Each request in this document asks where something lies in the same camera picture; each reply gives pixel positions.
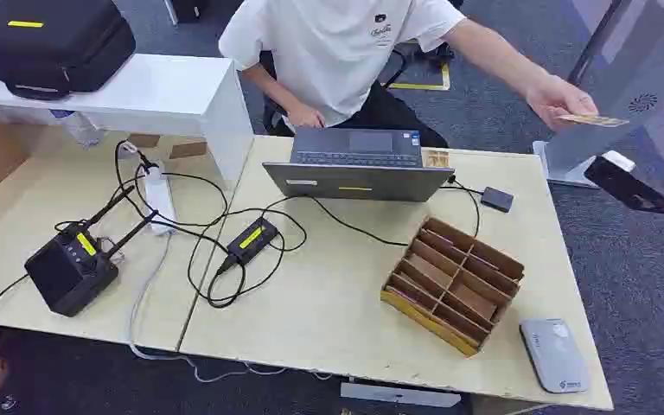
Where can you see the person's right hand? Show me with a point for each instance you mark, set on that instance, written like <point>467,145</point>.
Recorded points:
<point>304,116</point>

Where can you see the person's left hand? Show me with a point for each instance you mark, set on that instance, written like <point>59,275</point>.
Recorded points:
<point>558,100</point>

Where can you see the printed card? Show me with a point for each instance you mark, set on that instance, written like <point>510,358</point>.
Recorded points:
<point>594,120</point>

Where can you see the wooden card box with dividers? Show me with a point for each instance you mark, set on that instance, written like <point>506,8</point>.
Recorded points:
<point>452,286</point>

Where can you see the chrome pole with round base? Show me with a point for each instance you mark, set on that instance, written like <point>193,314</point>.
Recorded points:
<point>595,43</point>

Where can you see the person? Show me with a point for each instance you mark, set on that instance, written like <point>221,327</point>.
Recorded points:
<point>332,51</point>

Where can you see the grey laptop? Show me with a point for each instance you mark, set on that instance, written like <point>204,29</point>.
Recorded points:
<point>360,180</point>

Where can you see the grey kiosk stand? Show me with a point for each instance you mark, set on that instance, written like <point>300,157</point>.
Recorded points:
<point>653,57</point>

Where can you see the small black hub box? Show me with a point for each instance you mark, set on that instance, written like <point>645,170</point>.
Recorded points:
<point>497,199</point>

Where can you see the black stand legs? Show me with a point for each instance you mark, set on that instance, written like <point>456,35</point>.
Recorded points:
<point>438,52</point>

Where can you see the black controller with antennas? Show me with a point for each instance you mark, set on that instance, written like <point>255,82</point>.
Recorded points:
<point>68,275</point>

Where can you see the black power adapter, yellow label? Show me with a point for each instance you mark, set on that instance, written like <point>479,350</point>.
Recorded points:
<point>252,240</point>

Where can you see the white desk shelf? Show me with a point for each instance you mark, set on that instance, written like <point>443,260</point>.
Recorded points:
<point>154,86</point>

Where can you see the black cabinet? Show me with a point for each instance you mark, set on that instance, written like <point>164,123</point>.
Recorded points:
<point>189,8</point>

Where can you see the white power strip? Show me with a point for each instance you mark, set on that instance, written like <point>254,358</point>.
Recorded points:
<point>160,200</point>

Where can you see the clear plastic water bottle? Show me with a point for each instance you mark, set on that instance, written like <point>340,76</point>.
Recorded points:
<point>83,130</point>

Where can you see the flat grey router device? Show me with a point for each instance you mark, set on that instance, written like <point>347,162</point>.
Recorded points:
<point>554,355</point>

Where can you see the black carry case, yellow label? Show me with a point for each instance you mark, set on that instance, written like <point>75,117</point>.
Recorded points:
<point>51,46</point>

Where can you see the white desk crossbar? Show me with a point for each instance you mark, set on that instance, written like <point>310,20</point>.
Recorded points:
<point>400,395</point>

